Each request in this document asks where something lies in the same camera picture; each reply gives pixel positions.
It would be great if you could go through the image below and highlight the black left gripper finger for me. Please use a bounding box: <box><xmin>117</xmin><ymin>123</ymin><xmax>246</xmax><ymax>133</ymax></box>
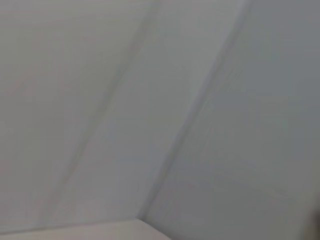
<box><xmin>309</xmin><ymin>208</ymin><xmax>320</xmax><ymax>240</ymax></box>

